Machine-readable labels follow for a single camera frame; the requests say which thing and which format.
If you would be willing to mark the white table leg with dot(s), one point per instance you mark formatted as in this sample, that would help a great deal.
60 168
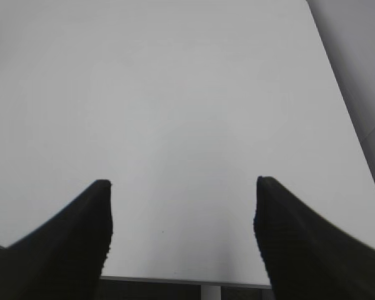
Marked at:
209 292

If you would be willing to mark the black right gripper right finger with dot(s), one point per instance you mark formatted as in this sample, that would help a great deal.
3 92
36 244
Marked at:
305 255

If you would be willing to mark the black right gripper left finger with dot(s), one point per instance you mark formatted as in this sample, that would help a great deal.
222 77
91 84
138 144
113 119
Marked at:
64 257

